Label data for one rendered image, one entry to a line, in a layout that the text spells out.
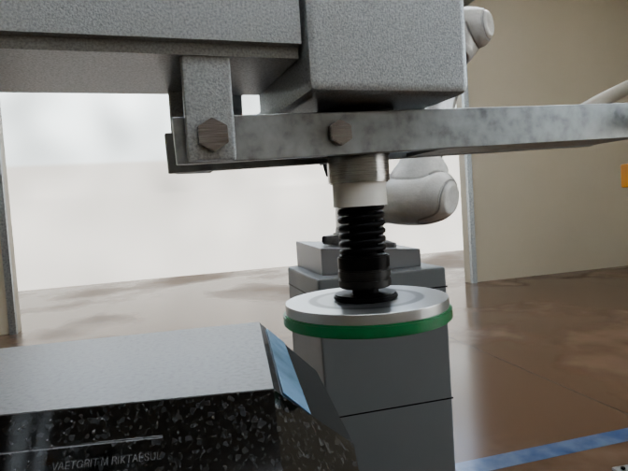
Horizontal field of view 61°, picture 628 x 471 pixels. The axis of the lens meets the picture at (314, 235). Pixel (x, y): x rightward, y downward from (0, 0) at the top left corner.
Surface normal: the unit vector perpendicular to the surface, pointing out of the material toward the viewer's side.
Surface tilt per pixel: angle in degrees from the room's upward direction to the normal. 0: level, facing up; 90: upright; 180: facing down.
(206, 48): 90
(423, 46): 90
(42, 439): 45
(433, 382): 90
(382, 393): 90
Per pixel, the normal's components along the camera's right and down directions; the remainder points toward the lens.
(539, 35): 0.26, 0.04
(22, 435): 0.03, -0.67
